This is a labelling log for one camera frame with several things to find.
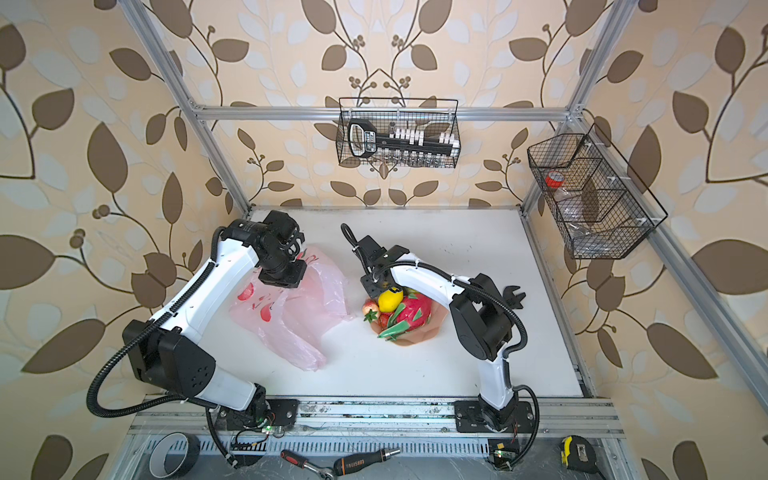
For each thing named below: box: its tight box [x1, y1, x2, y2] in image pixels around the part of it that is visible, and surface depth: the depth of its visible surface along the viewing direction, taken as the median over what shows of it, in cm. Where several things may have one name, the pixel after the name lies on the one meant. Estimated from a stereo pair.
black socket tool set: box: [349, 119, 460, 167], surface depth 86 cm
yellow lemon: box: [378, 287, 404, 313], surface depth 85 cm
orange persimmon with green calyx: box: [362, 298, 379, 324], surface depth 84 cm
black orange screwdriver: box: [333, 448, 401, 476], surface depth 68 cm
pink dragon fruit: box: [378, 292, 433, 341], surface depth 85 cm
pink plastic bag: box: [228, 245, 355, 371], surface depth 76 cm
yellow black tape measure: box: [560, 435, 602, 475], surface depth 68 cm
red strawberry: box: [378, 312, 390, 330], surface depth 86 cm
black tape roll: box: [148, 432, 201, 479], surface depth 70 cm
